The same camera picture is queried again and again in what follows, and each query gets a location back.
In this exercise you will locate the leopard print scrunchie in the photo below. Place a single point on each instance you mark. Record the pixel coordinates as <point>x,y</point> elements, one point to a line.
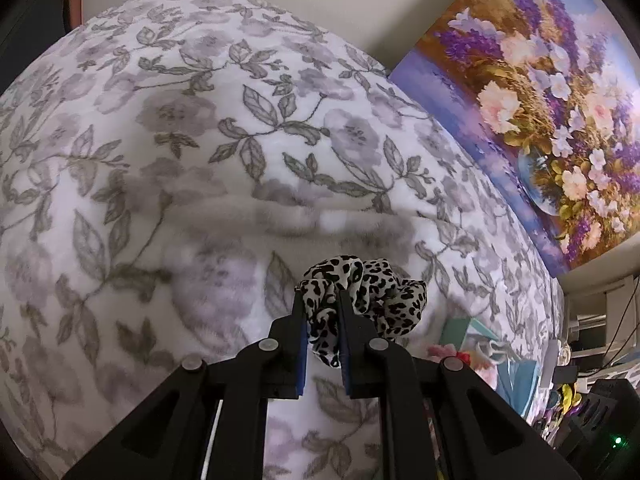
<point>392,303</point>

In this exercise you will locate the white power strip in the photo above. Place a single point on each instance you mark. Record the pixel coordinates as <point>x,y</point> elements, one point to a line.
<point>549,363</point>

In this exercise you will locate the flower painting canvas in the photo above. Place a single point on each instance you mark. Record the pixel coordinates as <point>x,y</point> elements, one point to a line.
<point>544,95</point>

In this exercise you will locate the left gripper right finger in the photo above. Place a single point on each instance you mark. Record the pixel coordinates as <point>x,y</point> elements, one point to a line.
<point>438,420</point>

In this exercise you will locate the blue face mask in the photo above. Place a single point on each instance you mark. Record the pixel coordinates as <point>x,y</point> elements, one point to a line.
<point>514,379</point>

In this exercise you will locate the teal white shallow tray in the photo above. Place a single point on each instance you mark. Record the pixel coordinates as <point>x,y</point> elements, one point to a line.
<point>459,332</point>

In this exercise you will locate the pink floral scrunchie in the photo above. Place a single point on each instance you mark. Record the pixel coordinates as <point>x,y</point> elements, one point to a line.
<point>438,352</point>

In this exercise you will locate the black power adapter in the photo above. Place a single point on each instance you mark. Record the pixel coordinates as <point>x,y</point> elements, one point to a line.
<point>565,375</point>

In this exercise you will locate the dark cabinet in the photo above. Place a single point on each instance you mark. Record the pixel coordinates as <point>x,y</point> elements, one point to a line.
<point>29,27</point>

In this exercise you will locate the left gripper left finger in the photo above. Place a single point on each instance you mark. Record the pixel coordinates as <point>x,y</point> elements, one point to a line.
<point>207,421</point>

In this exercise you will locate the grey floral blanket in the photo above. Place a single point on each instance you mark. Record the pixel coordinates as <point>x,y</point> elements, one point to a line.
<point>169,171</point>

